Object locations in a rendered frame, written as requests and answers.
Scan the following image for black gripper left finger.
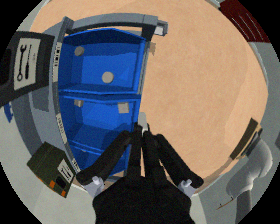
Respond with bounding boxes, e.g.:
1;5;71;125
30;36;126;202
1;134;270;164
76;112;143;207

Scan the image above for grey disc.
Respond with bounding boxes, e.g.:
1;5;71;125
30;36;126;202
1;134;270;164
102;72;114;83

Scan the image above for blue bin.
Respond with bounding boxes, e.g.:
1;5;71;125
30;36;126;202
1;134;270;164
68;141;130;177
58;91;141;152
58;28;146;95

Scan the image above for black case with orange latches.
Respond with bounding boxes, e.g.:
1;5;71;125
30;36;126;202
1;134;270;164
0;31;55;108

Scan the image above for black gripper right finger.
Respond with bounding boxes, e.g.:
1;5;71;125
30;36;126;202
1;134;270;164
142;112;204;206

